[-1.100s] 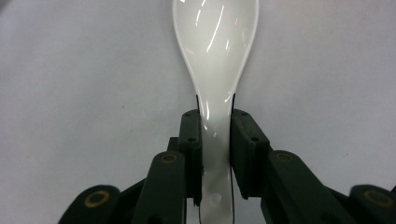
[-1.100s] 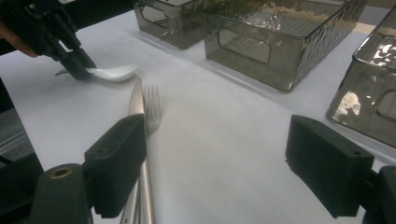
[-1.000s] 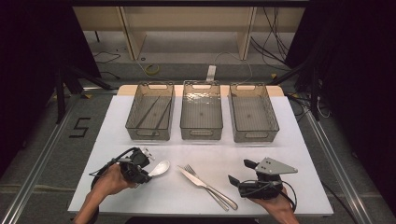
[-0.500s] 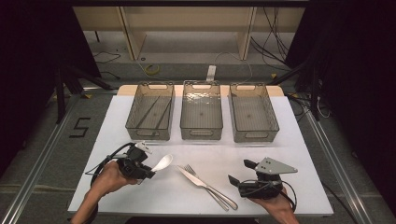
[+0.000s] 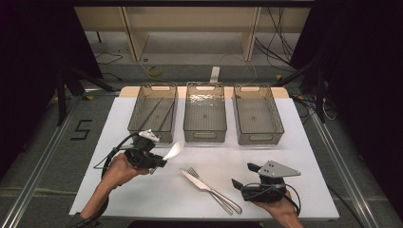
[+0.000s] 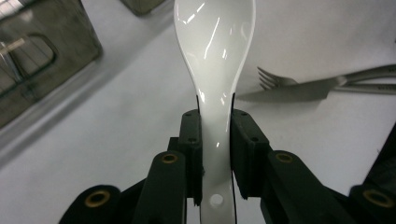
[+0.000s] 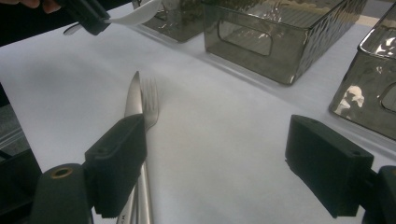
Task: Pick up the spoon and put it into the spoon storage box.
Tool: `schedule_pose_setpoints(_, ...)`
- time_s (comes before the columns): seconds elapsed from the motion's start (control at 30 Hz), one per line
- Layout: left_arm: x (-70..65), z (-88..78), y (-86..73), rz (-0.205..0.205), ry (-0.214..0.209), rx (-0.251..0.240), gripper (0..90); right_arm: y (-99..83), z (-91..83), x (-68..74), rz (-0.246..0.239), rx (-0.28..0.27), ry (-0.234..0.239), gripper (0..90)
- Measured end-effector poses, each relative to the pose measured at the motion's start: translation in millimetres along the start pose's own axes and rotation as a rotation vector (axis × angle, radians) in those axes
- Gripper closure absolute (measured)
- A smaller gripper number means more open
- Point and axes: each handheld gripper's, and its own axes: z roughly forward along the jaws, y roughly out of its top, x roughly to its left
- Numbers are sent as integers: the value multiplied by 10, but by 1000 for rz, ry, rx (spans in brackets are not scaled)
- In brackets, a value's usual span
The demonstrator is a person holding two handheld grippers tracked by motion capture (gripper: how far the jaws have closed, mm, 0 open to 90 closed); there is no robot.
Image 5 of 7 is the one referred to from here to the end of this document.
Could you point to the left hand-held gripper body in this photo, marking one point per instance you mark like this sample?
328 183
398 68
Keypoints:
139 155

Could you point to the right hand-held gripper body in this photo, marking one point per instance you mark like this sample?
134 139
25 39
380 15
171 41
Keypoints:
263 193

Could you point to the person's right hand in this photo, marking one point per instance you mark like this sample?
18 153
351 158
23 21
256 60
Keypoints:
283 210

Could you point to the grey sleeve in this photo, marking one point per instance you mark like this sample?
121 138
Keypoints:
76 220

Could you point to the smoky clear plastic bin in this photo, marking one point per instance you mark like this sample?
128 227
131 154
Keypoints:
257 118
153 118
205 117

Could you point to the metal floor rail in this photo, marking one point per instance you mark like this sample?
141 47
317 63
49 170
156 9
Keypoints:
342 164
38 164

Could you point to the dark curtain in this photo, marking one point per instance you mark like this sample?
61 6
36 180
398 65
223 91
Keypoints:
28 63
364 79

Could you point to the yellow tape roll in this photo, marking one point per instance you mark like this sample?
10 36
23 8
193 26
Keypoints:
156 67

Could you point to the metal table knife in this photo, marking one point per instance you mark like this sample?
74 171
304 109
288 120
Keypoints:
196 182

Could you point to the person's left hand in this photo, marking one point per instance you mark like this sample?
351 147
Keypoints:
120 171

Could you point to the black stand legs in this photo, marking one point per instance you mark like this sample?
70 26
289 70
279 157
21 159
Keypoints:
61 95
320 95

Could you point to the white ceramic spoon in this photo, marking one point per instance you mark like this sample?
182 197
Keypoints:
176 149

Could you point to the white table sheet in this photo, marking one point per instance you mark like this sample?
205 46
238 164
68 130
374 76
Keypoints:
177 199

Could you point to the metal fork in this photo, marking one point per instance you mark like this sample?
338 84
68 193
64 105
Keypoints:
194 173

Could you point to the light wooden shelf unit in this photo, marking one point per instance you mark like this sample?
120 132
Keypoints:
190 19

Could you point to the metal chopstick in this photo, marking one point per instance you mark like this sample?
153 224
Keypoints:
151 113
167 114

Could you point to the white power strip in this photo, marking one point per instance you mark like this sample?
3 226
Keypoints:
214 74

